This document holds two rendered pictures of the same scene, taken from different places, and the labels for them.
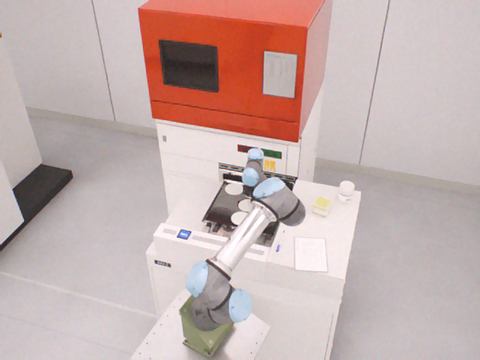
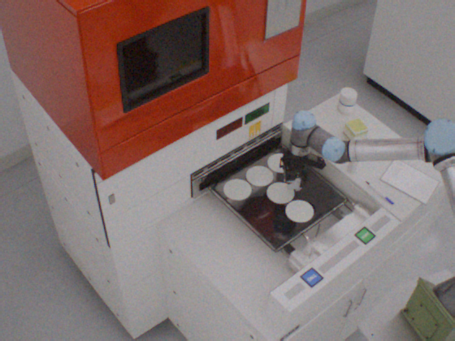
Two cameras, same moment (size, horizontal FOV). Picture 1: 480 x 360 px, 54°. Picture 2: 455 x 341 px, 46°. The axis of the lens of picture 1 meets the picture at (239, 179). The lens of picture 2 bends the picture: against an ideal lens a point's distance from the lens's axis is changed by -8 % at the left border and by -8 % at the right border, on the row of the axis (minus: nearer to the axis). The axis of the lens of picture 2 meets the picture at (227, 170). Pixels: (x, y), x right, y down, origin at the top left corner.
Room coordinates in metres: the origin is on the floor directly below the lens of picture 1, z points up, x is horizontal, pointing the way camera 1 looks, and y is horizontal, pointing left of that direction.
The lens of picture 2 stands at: (1.36, 1.25, 2.49)
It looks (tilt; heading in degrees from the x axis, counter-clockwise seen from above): 47 degrees down; 301
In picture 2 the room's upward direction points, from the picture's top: 2 degrees clockwise
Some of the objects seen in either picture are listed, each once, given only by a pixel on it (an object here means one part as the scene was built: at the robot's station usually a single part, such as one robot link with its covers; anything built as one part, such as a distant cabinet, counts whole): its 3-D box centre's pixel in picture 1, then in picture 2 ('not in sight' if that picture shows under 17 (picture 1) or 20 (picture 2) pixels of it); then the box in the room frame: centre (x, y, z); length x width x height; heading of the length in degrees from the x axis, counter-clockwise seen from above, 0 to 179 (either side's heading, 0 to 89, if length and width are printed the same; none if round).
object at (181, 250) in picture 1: (211, 251); (336, 267); (1.57, 0.14, 0.89); 0.55 x 0.09 x 0.14; 72
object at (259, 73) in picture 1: (243, 49); (142, 2); (2.46, -0.02, 1.52); 0.81 x 0.75 x 0.59; 72
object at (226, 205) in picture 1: (247, 205); (279, 193); (1.89, -0.04, 0.90); 0.34 x 0.34 x 0.01; 72
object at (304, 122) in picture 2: (255, 160); (303, 128); (1.86, -0.07, 1.21); 0.09 x 0.08 x 0.11; 168
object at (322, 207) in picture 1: (322, 207); (356, 131); (1.76, -0.40, 1.00); 0.07 x 0.07 x 0.07; 57
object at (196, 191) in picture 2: (256, 181); (238, 162); (2.10, -0.09, 0.89); 0.44 x 0.02 x 0.10; 72
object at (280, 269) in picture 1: (316, 234); (366, 162); (1.68, -0.38, 0.89); 0.62 x 0.35 x 0.14; 162
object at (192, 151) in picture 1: (226, 156); (199, 158); (2.17, 0.07, 1.02); 0.82 x 0.03 x 0.40; 72
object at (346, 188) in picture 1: (346, 192); (347, 101); (1.86, -0.54, 1.01); 0.07 x 0.07 x 0.10
